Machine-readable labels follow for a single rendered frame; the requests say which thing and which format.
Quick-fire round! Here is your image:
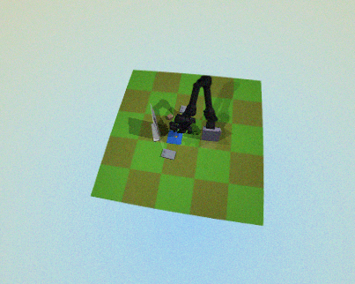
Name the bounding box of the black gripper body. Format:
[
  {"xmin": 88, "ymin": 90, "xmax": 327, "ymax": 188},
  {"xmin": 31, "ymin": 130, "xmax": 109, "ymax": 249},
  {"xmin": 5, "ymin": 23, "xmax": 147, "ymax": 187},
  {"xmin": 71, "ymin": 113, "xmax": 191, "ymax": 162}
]
[{"xmin": 169, "ymin": 121, "xmax": 192, "ymax": 134}]

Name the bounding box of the grey panel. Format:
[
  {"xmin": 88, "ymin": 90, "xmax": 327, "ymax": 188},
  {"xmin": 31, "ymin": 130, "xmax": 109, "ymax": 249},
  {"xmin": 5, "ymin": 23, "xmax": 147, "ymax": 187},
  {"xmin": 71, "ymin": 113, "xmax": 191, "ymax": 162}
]
[{"xmin": 151, "ymin": 105, "xmax": 160, "ymax": 142}]

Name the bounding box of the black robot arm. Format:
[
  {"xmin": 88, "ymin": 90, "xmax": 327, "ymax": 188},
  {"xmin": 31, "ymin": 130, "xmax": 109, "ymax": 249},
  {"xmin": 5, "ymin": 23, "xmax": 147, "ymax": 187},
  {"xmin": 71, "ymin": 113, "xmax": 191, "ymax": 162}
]
[{"xmin": 174, "ymin": 75, "xmax": 218, "ymax": 130}]

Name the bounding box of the blue square mat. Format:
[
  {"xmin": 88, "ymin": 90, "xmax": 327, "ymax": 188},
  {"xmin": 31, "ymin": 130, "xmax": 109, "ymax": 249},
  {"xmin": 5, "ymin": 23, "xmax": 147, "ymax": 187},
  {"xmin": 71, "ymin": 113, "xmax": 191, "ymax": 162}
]
[{"xmin": 167, "ymin": 131, "xmax": 182, "ymax": 145}]

